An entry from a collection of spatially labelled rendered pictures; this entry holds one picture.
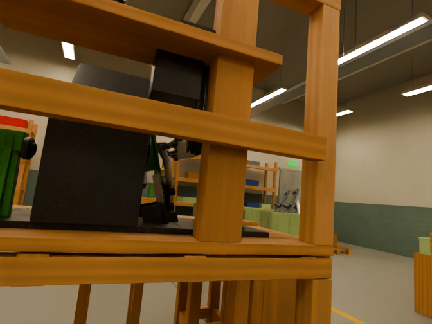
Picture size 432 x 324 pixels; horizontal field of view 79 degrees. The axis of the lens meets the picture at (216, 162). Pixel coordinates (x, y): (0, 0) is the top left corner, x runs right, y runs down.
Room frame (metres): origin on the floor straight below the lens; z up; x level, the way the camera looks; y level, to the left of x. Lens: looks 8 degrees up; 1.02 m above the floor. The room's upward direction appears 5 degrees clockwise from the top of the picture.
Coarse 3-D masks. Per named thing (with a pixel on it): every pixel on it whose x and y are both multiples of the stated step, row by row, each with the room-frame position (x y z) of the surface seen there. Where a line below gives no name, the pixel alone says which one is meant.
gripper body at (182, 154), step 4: (184, 140) 1.10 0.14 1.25; (180, 144) 1.09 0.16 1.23; (184, 144) 1.10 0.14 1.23; (176, 148) 1.16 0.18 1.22; (180, 148) 1.11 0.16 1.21; (184, 148) 1.12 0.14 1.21; (176, 152) 1.17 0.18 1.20; (180, 152) 1.13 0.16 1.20; (184, 152) 1.13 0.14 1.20; (188, 152) 1.14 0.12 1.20; (180, 156) 1.14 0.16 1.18; (184, 156) 1.15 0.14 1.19; (188, 156) 1.16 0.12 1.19; (192, 156) 1.17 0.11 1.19
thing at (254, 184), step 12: (264, 168) 7.30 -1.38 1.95; (276, 168) 7.53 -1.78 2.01; (180, 180) 6.27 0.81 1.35; (192, 180) 6.40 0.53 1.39; (252, 180) 7.24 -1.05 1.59; (264, 180) 7.94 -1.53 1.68; (264, 192) 7.90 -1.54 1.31; (180, 204) 6.30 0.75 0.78; (192, 204) 6.43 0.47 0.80; (252, 204) 7.25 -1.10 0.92; (264, 204) 7.44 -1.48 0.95
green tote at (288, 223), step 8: (248, 208) 2.22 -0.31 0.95; (256, 208) 2.35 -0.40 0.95; (248, 216) 2.22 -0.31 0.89; (256, 216) 2.02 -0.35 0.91; (264, 216) 1.87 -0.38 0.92; (272, 216) 1.74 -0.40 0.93; (280, 216) 1.75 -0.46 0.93; (288, 216) 1.76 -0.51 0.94; (296, 216) 1.76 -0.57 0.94; (264, 224) 1.86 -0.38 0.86; (272, 224) 1.74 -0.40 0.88; (280, 224) 1.75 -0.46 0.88; (288, 224) 1.76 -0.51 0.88; (296, 224) 1.77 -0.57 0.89; (288, 232) 1.76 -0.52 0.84; (296, 232) 1.77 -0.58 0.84
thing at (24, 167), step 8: (0, 120) 4.81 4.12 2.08; (8, 120) 4.86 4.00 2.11; (16, 120) 4.91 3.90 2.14; (24, 120) 4.96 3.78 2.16; (32, 120) 4.99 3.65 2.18; (8, 128) 4.81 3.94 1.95; (16, 128) 4.86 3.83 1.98; (24, 128) 4.96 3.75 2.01; (32, 128) 5.05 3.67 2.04; (32, 136) 5.37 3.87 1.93; (24, 160) 4.96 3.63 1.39; (24, 168) 5.05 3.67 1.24; (24, 176) 5.37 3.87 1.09; (16, 184) 4.97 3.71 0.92; (24, 184) 5.38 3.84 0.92; (16, 192) 4.94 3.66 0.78; (24, 192) 5.41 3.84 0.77; (16, 200) 4.99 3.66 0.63
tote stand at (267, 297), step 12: (252, 288) 1.71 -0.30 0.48; (264, 288) 1.71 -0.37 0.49; (276, 288) 1.72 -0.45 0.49; (288, 288) 1.74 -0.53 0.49; (252, 300) 1.70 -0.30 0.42; (264, 300) 1.71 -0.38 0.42; (276, 300) 1.72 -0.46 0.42; (288, 300) 1.74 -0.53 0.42; (252, 312) 1.69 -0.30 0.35; (264, 312) 1.71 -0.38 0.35; (276, 312) 1.72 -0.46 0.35; (288, 312) 1.74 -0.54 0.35
